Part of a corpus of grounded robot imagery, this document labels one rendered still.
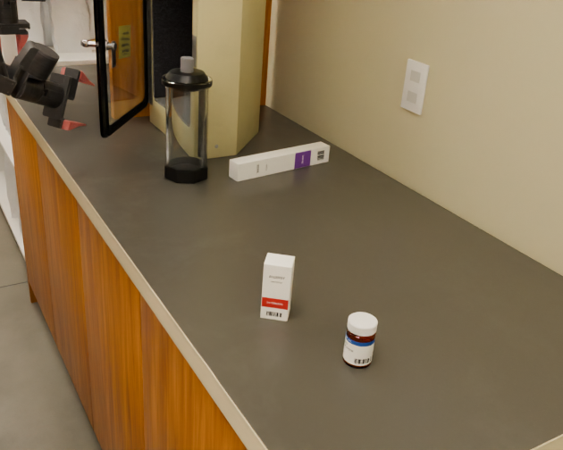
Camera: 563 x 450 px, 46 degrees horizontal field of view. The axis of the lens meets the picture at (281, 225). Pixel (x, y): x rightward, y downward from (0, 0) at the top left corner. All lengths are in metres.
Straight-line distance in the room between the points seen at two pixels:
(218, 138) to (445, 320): 0.78
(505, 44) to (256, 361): 0.80
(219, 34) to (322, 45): 0.41
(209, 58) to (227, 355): 0.81
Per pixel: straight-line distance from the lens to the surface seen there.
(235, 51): 1.58
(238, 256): 1.19
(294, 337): 1.00
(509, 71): 1.38
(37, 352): 2.56
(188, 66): 1.44
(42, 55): 1.52
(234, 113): 1.62
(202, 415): 1.10
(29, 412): 2.33
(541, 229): 1.37
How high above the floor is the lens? 1.52
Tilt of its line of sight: 26 degrees down
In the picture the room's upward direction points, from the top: 5 degrees clockwise
